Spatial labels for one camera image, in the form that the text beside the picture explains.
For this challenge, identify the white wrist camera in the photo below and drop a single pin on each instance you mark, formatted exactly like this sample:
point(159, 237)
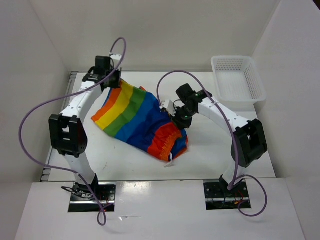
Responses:
point(115, 58)
point(168, 106)

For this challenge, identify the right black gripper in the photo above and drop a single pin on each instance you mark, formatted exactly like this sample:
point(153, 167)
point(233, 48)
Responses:
point(181, 124)

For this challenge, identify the rainbow striped shorts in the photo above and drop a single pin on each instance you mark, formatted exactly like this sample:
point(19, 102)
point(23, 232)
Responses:
point(133, 116)

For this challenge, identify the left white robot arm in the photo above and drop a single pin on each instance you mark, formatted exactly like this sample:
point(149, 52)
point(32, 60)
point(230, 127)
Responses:
point(67, 133)

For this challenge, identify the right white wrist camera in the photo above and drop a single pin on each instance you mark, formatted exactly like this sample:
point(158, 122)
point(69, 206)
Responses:
point(168, 106)

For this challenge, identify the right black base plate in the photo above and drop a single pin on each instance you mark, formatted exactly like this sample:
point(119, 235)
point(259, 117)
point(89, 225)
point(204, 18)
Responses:
point(217, 199)

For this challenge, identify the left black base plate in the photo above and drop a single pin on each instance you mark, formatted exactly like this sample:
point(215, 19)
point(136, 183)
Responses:
point(83, 201)

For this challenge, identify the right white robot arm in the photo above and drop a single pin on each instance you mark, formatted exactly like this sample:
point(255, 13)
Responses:
point(248, 136)

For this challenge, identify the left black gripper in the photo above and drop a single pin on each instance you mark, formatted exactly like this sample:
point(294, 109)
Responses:
point(116, 85)

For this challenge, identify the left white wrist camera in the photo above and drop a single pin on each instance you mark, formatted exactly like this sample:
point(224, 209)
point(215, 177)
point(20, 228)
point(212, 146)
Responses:
point(115, 58)

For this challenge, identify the white plastic basket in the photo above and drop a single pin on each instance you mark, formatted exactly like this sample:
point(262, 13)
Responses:
point(237, 80)

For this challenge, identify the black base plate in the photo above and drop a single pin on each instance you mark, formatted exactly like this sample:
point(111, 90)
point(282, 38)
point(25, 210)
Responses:
point(217, 199)
point(83, 201)

